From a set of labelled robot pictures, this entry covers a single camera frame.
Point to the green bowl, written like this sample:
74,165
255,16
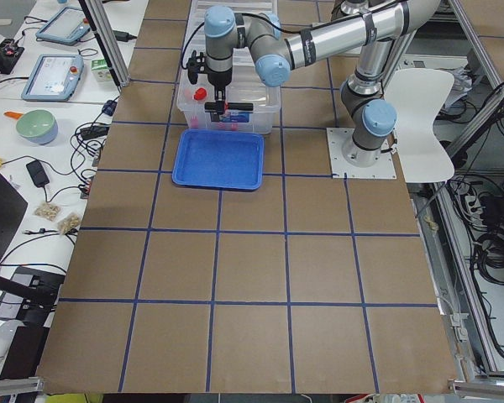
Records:
37,126

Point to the black power adapter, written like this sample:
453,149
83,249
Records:
37,174

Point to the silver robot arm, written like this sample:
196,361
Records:
355,24

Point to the green white carton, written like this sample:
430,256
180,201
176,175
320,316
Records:
100,70

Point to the white chair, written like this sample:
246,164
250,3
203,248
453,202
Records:
418,94

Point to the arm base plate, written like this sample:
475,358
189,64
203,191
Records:
348,161

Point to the toy carrot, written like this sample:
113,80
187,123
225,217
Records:
14,115

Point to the clear plastic storage box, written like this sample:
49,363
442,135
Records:
252,106

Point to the teach pendant tablet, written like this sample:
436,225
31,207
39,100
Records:
67,27
54,78

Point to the blue plastic tray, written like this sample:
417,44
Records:
219,159

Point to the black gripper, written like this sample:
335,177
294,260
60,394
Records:
217,79

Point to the clear plastic box lid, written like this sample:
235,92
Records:
195,38

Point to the aluminium frame post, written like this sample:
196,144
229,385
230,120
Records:
101,27

